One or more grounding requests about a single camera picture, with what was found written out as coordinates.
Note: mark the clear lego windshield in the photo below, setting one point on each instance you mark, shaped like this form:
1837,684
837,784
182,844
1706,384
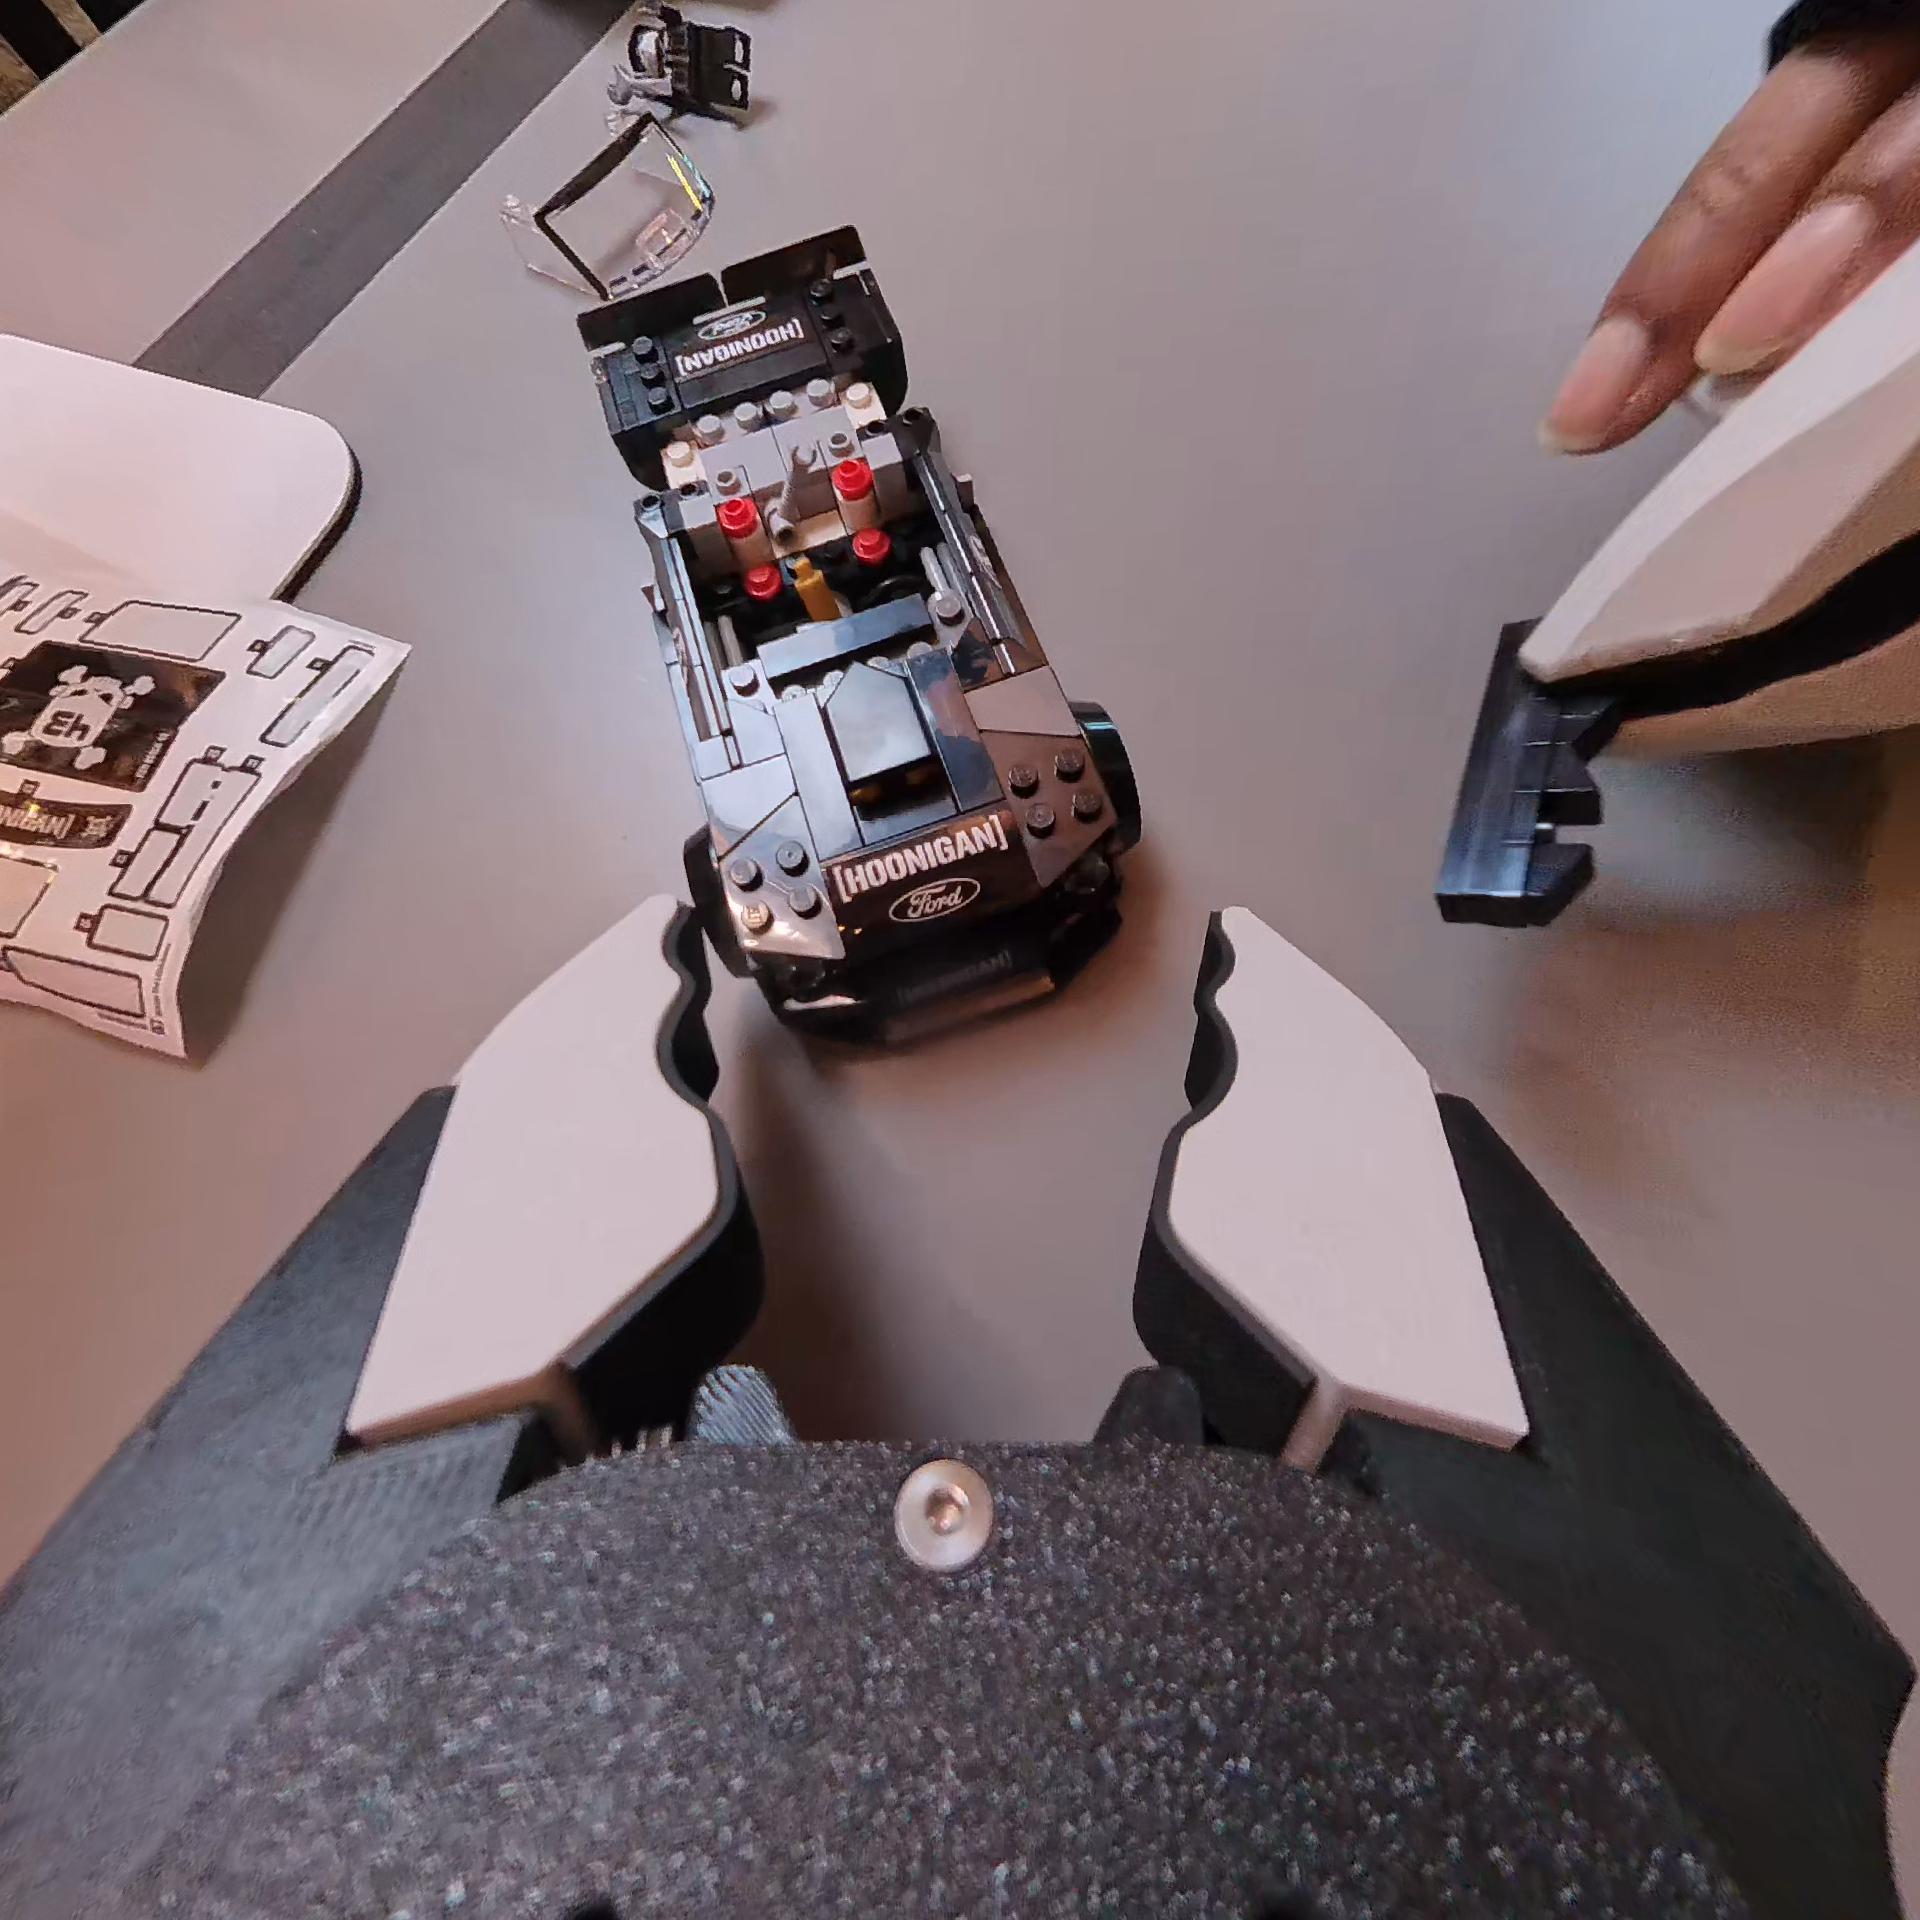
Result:
616,211

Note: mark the white sticker sheet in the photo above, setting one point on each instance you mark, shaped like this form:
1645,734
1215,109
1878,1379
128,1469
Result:
166,797

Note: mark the small black lego piece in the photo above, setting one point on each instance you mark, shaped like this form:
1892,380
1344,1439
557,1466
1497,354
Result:
692,52

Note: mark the white tray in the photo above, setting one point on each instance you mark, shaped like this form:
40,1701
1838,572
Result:
166,467

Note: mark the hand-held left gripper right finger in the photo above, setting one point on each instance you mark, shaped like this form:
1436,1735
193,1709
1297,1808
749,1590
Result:
1335,1202

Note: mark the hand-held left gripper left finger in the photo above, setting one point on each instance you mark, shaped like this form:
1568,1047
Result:
557,1188

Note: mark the long black lego plate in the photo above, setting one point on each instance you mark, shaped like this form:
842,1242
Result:
1532,780

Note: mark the person's right hand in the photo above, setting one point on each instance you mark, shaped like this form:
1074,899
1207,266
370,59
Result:
1773,242

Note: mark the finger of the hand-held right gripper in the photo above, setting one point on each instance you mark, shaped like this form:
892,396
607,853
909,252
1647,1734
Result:
1802,699
1773,526

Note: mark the black lego car model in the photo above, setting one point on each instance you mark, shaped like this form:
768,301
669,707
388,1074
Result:
871,692

